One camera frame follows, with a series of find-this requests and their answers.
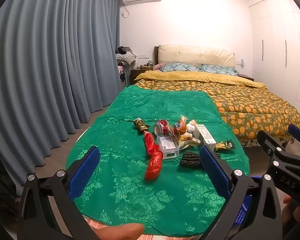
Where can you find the red crinkled wrapper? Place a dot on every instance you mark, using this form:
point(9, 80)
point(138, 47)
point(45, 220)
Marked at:
point(153, 165)

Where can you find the floral bed skirt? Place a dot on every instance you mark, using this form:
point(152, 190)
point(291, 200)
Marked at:
point(250, 142)

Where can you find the yellow dotted blanket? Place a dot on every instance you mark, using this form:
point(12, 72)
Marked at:
point(190, 76)

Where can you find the person's right hand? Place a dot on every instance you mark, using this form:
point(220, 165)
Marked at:
point(288, 205)

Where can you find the white carton box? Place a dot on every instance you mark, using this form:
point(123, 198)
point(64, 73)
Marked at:
point(205, 136)

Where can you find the white wall switch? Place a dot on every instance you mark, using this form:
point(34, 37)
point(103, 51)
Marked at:
point(143, 56)

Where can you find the green floral tablecloth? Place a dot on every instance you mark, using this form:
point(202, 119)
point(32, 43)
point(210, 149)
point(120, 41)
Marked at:
point(120, 142)

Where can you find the red soda can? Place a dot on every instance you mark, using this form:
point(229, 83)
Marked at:
point(161, 127)

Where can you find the black foam net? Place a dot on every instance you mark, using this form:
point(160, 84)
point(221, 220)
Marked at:
point(190, 158)

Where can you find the white printed wrapper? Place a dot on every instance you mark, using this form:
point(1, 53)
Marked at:
point(191, 127)

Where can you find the white wardrobe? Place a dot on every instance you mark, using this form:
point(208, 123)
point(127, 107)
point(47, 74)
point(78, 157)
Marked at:
point(272, 42)

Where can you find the person's left hand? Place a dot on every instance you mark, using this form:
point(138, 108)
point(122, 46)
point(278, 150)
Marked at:
point(125, 231)

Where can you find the wall socket with charger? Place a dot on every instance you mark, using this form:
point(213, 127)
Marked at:
point(242, 63)

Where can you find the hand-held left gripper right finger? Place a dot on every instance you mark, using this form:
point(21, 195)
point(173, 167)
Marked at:
point(215, 172)

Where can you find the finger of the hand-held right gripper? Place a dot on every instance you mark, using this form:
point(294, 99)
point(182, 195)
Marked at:
point(265, 140)
point(296, 131)

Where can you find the gold brown wrapper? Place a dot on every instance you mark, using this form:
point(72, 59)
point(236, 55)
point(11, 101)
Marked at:
point(140, 125)

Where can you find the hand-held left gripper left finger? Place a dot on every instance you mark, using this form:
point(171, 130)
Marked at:
point(85, 170)

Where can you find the yellow white snack wrapper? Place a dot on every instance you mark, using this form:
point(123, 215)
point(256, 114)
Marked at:
point(187, 138)

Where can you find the dark wooden nightstand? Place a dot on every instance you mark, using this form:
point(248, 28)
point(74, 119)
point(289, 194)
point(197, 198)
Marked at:
point(246, 77)
point(137, 73)

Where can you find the black gold wrapper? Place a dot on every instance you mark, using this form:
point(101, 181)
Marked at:
point(223, 145)

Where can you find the orange blue snack packet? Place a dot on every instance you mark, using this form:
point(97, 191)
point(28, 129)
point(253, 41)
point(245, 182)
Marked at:
point(181, 126)

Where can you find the clear plastic box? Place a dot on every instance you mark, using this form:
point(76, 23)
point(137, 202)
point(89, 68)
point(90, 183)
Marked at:
point(167, 146)

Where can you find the pile of clothes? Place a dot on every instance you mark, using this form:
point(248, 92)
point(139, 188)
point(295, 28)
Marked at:
point(125, 55)

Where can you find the grey blue curtain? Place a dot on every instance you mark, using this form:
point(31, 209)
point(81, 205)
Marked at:
point(52, 67)

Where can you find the teal patterned pillow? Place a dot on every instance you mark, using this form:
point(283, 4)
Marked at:
point(180, 67)
point(218, 70)

